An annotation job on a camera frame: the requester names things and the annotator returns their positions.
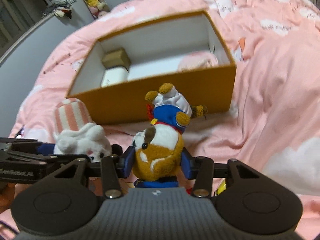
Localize white bunny popcorn plush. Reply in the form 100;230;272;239
53;98;112;163

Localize brown sailor plush toy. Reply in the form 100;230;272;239
132;83;208;189

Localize light pink pouch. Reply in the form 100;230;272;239
177;51;219;72

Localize person's left hand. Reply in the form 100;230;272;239
0;183;18;213

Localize white rectangular box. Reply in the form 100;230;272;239
100;66;129;87

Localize small gold box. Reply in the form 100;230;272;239
101;48;131;69

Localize orange cardboard box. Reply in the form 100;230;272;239
66;10;236;125

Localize pink cloud-print duvet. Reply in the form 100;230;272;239
5;0;319;239

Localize metal rail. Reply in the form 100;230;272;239
1;13;57;66

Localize clothes on rail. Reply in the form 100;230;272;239
42;0;77;19

